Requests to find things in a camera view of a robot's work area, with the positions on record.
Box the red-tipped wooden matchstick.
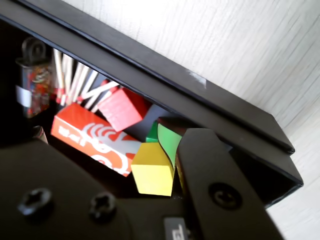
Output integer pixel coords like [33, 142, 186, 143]
[77, 70, 100, 105]
[73, 66, 92, 103]
[52, 48, 65, 100]
[67, 62, 85, 102]
[82, 79, 120, 103]
[61, 54, 75, 105]

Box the yellow wooden cube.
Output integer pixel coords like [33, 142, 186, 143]
[130, 142, 176, 198]

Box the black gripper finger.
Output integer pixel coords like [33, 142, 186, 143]
[156, 116, 286, 240]
[0, 125, 135, 240]

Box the black cardboard box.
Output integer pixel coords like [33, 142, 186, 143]
[0, 13, 305, 210]

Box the green wooden cube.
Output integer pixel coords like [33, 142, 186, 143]
[145, 120, 161, 144]

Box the red wooden cube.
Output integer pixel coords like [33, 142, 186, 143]
[97, 87, 152, 133]

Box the orange matchbox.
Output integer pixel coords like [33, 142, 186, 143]
[50, 103, 144, 178]

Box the colourful printed lighter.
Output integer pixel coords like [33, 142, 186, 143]
[14, 36, 53, 119]

